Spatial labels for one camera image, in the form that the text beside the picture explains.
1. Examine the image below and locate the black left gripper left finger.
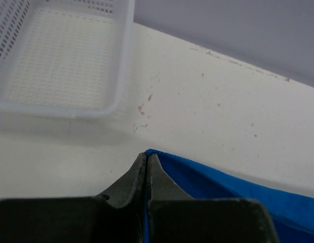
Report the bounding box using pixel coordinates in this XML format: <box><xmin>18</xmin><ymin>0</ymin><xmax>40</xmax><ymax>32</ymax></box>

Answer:
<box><xmin>0</xmin><ymin>153</ymin><xmax>147</xmax><ymax>242</ymax></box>

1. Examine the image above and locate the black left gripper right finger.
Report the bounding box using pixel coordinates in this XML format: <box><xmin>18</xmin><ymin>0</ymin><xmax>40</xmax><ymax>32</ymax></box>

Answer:
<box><xmin>147</xmin><ymin>153</ymin><xmax>279</xmax><ymax>242</ymax></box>

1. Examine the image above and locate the blue towel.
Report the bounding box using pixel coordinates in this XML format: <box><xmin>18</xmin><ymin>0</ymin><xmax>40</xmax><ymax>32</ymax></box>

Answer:
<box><xmin>145</xmin><ymin>149</ymin><xmax>314</xmax><ymax>242</ymax></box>

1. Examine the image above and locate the white plastic basket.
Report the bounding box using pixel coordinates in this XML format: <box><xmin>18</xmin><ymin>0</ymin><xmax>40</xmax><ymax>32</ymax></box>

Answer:
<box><xmin>0</xmin><ymin>0</ymin><xmax>135</xmax><ymax>119</ymax></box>

